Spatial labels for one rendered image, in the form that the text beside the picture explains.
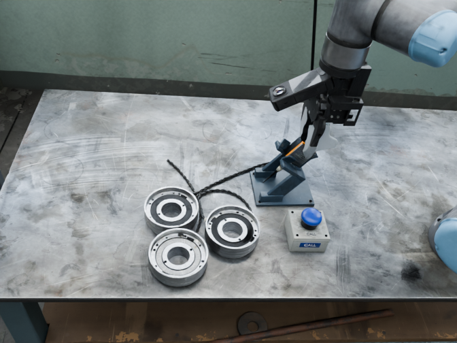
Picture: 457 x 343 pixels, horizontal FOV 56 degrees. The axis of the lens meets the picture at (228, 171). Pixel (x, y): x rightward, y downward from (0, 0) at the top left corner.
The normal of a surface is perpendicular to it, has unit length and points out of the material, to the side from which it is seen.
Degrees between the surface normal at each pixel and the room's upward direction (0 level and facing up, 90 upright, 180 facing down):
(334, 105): 90
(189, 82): 90
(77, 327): 0
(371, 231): 0
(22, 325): 90
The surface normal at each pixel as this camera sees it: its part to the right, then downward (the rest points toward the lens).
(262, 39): 0.06, 0.70
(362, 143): 0.11, -0.71
